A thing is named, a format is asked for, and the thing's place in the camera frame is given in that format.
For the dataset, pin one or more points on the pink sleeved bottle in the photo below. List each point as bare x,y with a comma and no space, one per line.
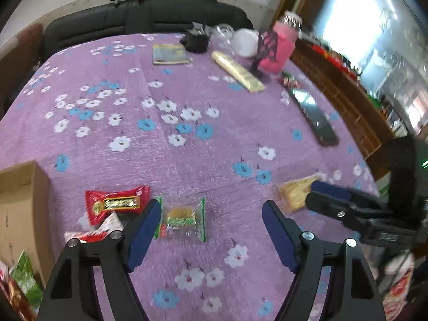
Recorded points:
279,42

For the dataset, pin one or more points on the cardboard box tray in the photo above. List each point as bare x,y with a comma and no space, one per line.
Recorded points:
25,220

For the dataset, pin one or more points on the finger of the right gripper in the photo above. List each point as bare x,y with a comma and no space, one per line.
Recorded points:
345,194
356,213

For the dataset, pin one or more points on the red candy bar upper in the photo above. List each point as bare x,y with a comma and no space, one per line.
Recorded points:
100,204

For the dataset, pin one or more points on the black small cup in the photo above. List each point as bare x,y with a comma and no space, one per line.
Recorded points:
197,39

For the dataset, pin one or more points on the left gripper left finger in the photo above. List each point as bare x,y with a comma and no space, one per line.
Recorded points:
71,293

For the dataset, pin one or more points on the green pea packet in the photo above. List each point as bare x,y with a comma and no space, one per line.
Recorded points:
23,275

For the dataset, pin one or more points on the black smartphone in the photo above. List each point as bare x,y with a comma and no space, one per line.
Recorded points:
315,116

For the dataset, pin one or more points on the wooden brick-pattern cabinet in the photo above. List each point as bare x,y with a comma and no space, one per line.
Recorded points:
365,122

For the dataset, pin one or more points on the small candies by phone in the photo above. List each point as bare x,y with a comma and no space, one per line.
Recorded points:
289,81

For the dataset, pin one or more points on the black sofa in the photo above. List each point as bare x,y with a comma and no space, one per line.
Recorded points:
130,17

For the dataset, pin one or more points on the clear green-end candy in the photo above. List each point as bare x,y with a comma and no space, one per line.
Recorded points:
182,220

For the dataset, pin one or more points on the white round lid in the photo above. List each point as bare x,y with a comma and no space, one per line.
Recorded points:
245,42

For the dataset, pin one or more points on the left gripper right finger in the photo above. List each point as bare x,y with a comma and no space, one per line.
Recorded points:
351,294

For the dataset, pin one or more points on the purple floral tablecloth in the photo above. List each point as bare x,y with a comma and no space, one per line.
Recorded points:
102,116

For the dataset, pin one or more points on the dark red foil snack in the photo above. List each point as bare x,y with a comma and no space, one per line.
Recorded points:
15,297

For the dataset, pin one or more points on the small green booklet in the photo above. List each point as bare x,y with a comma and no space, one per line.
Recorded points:
163,54

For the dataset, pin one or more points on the clear plastic cup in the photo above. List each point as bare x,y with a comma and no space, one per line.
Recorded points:
224,32

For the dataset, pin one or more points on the cream lotion tube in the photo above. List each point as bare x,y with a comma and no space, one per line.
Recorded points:
238,72

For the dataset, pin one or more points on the brown armchair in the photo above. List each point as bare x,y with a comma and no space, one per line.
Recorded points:
18,56

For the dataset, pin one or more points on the red white snack packet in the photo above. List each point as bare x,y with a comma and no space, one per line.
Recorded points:
90,234

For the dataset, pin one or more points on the clear yellow cake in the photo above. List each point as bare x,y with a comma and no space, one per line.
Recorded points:
293,193

